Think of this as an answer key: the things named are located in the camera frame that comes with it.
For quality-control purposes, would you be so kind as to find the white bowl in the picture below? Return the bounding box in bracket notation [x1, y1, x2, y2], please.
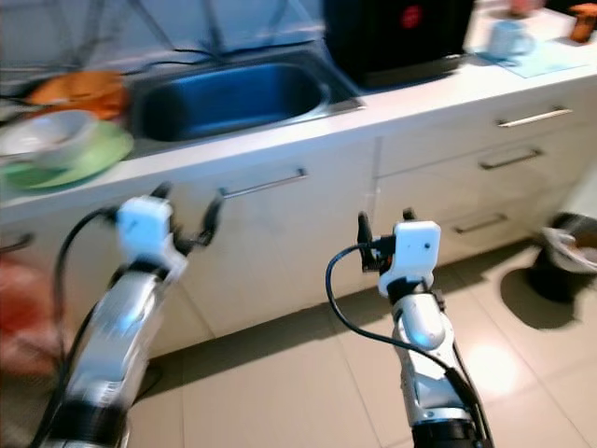
[0, 110, 100, 170]

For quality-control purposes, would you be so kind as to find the white kitchen base cabinet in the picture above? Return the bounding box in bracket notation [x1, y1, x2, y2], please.
[0, 79, 597, 374]

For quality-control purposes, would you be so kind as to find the green plate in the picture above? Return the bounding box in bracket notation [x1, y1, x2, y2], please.
[0, 121, 136, 191]

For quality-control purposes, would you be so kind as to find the stainless steel sink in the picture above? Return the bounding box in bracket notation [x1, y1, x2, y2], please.
[131, 47, 365, 156]

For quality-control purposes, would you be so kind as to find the orange bowl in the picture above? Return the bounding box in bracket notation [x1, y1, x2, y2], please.
[26, 71, 130, 120]

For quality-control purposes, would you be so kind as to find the black trash bin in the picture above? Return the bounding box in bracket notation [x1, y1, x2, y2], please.
[527, 213, 597, 304]

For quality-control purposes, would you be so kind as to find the black appliance red logo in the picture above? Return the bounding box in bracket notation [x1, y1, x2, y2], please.
[322, 0, 477, 90]

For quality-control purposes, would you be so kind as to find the metal sink faucet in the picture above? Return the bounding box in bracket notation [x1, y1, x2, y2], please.
[203, 0, 230, 53]

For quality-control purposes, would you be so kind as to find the red plastic bag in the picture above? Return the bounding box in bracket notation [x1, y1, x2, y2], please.
[0, 257, 62, 376]

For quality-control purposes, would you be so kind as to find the pale mug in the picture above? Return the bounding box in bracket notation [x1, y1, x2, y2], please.
[485, 19, 537, 61]

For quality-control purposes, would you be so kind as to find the light blue mat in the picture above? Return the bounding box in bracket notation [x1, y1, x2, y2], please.
[476, 39, 597, 80]

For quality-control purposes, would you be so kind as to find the pink container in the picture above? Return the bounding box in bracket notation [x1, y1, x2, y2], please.
[508, 0, 548, 18]

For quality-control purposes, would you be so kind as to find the brown jar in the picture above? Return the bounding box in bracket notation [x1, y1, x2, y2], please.
[569, 3, 597, 43]

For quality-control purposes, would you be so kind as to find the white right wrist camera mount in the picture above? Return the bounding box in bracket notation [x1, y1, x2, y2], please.
[378, 219, 442, 298]

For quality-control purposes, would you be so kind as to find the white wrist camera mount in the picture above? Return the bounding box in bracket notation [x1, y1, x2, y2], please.
[378, 219, 442, 298]
[117, 195, 189, 277]

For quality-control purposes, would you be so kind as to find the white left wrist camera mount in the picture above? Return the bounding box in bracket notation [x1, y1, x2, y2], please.
[117, 195, 189, 277]

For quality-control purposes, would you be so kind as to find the long silver cabinet handle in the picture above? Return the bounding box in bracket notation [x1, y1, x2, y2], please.
[217, 168, 309, 200]

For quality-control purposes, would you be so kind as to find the silver drawer handle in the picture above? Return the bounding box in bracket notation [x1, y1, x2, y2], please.
[452, 214, 510, 234]
[496, 107, 574, 129]
[479, 147, 545, 171]

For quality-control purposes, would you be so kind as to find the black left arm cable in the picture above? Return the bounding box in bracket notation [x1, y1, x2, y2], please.
[49, 207, 122, 448]

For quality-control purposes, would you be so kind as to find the short dark cabinet handle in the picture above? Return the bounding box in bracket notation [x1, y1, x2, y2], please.
[0, 233, 35, 256]

